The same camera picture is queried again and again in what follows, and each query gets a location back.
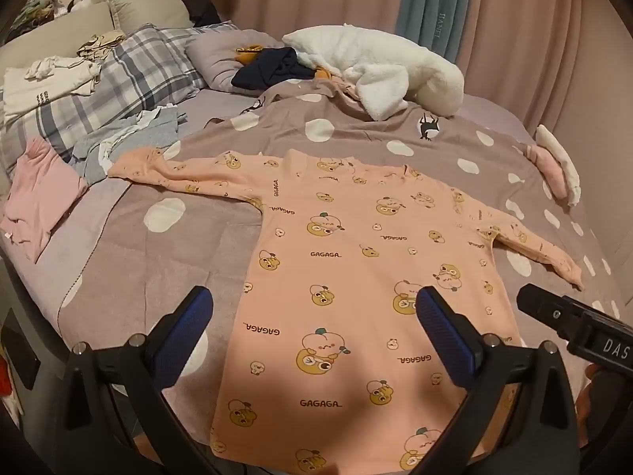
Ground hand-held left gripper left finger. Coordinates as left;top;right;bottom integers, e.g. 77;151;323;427
52;284;222;475

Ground pink curtain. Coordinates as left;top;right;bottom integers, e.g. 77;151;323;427
218;0;633;169

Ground bed with mauve sheet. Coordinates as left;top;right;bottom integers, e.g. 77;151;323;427
0;82;540;337

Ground plain pink garment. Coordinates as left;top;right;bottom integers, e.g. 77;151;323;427
0;137;90;264

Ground white fleece garment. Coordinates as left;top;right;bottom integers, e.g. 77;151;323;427
282;25;466;120

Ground person's right hand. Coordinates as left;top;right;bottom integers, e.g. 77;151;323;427
576;362;606;448

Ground white folded garment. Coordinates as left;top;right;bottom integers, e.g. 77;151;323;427
535;123;582;207

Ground teal curtain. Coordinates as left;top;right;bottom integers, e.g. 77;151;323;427
398;0;476;63

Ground orange toy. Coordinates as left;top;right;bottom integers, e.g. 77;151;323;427
235;44;263;67

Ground mauve pillow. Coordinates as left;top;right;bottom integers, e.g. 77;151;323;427
185;30;285;94

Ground black bedside panel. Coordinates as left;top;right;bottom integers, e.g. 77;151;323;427
0;307;43;391

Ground pink folded garment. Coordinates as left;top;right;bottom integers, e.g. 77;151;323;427
524;144;569;201

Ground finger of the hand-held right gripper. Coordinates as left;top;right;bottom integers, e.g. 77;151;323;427
517;283;574;340

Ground white folded clothes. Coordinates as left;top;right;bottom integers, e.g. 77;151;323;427
0;57;102;127

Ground beige patterned cloth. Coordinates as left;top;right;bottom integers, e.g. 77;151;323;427
76;31;128;59

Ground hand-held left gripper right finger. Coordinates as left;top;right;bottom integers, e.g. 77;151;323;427
410;285;582;475

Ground mauve polka dot blanket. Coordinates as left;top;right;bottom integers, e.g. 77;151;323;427
37;79;625;456

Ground navy cloth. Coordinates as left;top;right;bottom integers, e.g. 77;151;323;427
231;47;317;92

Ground grey-blue garment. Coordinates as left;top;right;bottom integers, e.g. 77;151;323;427
69;106;189;184

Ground pink cartoon print shirt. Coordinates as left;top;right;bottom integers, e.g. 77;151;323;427
108;148;584;473

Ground dark brown pillow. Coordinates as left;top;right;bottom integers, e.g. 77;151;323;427
168;0;223;28

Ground plaid pillow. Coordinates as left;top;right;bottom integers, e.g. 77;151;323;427
0;21;241;174

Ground green patterned cloth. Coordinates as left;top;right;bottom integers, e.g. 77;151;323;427
5;0;65;35

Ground beige headboard cushion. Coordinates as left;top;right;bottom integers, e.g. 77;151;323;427
110;0;193;35
0;2;116;46

